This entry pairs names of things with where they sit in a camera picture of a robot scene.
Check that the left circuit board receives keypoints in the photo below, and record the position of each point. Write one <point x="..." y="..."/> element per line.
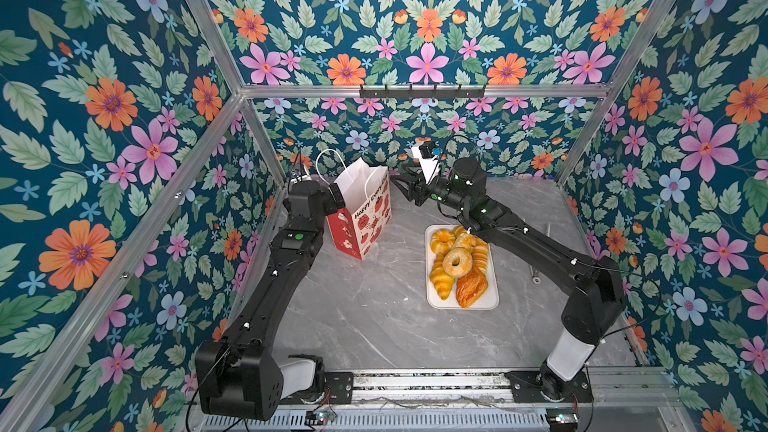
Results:
<point x="315" y="419"/>

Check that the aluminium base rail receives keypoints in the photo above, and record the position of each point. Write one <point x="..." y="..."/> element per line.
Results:
<point x="488" y="388"/>

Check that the red white paper bag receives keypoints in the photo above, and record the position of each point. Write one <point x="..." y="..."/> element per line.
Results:
<point x="365" y="190"/>

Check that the fake puff pastry bread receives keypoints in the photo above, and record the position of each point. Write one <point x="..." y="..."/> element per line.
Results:
<point x="464" y="239"/>

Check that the pale fake bagel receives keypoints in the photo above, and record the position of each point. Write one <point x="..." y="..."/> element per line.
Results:
<point x="457" y="262"/>

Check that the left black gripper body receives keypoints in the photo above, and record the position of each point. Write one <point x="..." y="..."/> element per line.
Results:
<point x="326" y="205"/>

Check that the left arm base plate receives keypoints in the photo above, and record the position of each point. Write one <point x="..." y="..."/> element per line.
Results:
<point x="333" y="387"/>

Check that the orange fake pretzel bread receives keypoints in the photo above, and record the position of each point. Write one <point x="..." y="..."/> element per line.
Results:
<point x="471" y="288"/>

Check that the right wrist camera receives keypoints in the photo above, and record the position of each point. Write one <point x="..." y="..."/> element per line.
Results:
<point x="427" y="156"/>

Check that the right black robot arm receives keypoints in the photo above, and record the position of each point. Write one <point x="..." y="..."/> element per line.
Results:
<point x="593" y="285"/>

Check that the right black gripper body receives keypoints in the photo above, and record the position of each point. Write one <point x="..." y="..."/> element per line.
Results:
<point x="442" y="193"/>

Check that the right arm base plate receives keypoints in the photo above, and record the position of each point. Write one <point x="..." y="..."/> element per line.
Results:
<point x="529" y="386"/>

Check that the black hook rail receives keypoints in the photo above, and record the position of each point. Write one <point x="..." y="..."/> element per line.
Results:
<point x="408" y="92"/>

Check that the fake croissant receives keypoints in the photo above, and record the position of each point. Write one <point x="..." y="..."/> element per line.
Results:
<point x="441" y="281"/>

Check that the white rectangular tray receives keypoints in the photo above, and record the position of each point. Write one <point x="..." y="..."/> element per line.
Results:
<point x="488" y="301"/>

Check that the long ridged fake bread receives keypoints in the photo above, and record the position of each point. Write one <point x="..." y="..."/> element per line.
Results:
<point x="480" y="255"/>

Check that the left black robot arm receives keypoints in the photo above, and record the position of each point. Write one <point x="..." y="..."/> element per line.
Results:
<point x="238" y="376"/>

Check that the right circuit board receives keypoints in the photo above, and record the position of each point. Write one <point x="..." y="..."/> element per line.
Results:
<point x="559" y="421"/>

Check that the ring shaped fake bread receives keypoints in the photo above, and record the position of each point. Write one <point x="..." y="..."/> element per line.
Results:
<point x="442" y="241"/>

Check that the circuit board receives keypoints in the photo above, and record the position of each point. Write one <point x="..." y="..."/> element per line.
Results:
<point x="315" y="419"/>
<point x="559" y="421"/>

